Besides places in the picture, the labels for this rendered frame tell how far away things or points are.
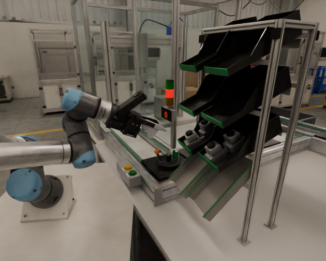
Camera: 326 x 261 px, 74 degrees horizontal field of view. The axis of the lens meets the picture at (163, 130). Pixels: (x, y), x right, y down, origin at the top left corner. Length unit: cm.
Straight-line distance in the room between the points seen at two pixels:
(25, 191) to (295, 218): 114
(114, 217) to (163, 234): 25
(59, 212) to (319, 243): 110
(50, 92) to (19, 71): 296
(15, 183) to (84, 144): 33
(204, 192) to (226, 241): 21
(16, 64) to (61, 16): 224
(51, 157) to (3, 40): 849
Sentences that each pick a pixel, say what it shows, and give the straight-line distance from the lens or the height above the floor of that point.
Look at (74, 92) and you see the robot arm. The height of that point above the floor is 145.
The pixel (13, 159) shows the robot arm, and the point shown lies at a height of 131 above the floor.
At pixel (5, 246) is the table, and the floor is 86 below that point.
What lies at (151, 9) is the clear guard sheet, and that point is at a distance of 162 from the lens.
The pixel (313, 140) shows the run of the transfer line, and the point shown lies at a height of 94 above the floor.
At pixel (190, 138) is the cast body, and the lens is 87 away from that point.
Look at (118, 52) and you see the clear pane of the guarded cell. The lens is 240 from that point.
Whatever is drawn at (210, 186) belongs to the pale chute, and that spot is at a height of 106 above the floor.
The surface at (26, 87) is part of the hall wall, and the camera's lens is 916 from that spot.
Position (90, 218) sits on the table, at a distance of 112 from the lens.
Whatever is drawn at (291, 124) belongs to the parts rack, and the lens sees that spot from 92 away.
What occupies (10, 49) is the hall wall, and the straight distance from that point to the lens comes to 911.
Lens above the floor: 158
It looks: 20 degrees down
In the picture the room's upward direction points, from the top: straight up
